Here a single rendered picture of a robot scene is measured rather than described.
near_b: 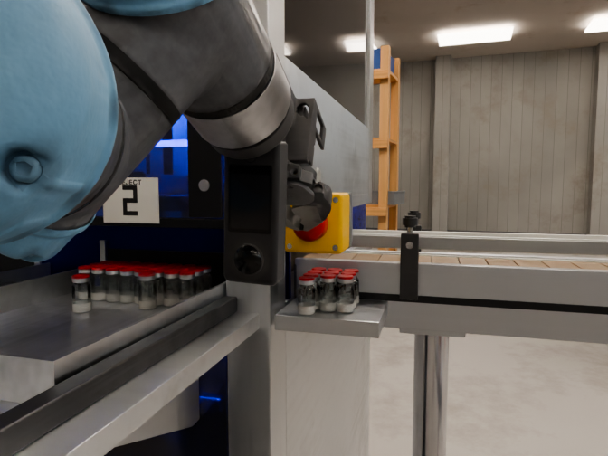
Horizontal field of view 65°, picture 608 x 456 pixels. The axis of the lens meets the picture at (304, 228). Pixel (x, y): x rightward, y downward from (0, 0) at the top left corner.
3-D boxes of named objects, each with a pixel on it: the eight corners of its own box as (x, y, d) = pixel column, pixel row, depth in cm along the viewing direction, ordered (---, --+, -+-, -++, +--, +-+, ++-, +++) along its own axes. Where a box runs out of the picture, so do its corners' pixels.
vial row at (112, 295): (86, 296, 68) (84, 264, 68) (199, 305, 63) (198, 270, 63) (74, 299, 66) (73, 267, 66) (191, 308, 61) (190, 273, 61)
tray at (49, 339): (86, 289, 74) (85, 266, 74) (242, 299, 67) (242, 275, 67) (-191, 370, 41) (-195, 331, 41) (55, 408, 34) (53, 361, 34)
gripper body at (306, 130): (330, 133, 47) (300, 49, 36) (321, 213, 44) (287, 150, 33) (257, 135, 49) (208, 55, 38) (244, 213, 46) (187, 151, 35)
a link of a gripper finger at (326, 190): (339, 207, 49) (322, 167, 41) (337, 222, 48) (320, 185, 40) (295, 206, 50) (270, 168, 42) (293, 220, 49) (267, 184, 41)
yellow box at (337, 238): (299, 245, 65) (299, 192, 64) (352, 247, 63) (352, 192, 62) (282, 252, 57) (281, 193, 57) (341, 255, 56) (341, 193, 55)
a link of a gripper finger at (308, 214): (337, 188, 55) (321, 148, 46) (333, 236, 53) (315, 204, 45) (311, 187, 56) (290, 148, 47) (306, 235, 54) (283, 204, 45)
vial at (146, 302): (145, 305, 63) (144, 270, 63) (160, 307, 62) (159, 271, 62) (135, 309, 61) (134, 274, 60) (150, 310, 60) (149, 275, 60)
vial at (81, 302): (80, 308, 62) (80, 275, 61) (95, 309, 61) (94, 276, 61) (68, 312, 59) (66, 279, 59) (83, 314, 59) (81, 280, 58)
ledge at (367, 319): (303, 303, 73) (303, 290, 73) (389, 308, 70) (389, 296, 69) (274, 329, 60) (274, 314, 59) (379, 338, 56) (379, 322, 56)
